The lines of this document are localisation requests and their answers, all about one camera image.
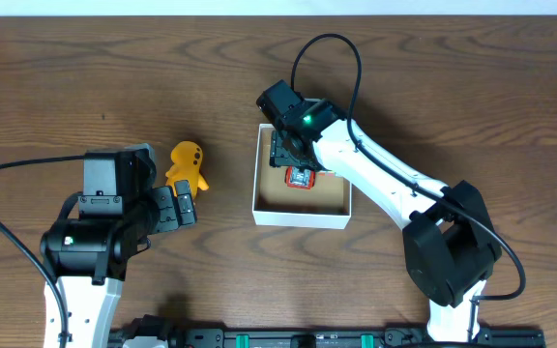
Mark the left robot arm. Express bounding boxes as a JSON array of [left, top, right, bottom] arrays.
[[41, 180, 196, 347]]

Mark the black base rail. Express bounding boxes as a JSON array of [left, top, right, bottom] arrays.
[[106, 315, 546, 348]]

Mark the white cardboard box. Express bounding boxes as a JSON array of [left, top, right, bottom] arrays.
[[251, 124, 352, 229]]

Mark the red toy truck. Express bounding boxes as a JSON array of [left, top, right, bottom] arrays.
[[285, 166, 315, 189]]

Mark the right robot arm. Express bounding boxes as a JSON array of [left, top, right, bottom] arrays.
[[257, 96, 504, 343]]

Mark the yellow rubber figure toy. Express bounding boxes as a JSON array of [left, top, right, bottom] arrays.
[[165, 141, 209, 198]]

